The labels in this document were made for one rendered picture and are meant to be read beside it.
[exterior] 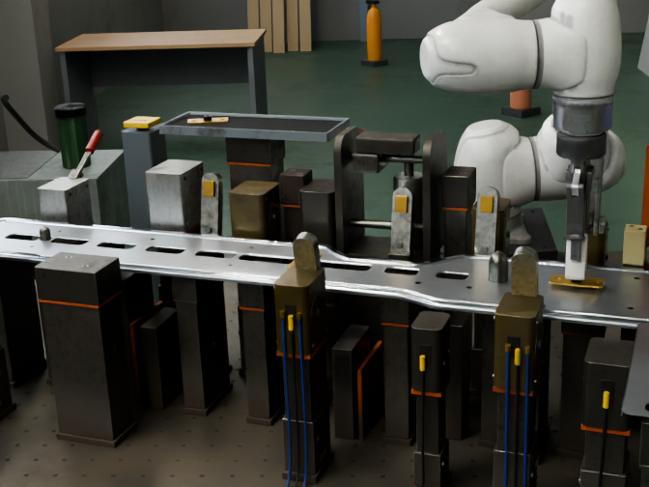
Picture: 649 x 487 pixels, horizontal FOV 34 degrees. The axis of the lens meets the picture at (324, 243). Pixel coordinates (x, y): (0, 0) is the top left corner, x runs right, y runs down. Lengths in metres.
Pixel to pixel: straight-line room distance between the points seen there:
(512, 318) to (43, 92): 5.66
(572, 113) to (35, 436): 1.10
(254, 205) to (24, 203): 3.09
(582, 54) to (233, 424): 0.90
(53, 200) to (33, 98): 4.75
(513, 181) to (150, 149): 0.84
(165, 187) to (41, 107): 4.91
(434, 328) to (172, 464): 0.54
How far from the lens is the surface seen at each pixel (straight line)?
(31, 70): 6.91
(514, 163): 2.49
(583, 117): 1.62
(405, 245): 1.91
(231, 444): 1.90
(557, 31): 1.59
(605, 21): 1.60
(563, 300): 1.68
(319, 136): 2.07
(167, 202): 2.07
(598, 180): 1.83
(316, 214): 1.99
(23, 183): 4.97
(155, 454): 1.89
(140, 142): 2.28
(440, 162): 1.96
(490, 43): 1.57
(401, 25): 11.36
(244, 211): 2.00
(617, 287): 1.75
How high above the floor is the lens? 1.63
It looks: 19 degrees down
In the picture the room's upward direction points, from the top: 2 degrees counter-clockwise
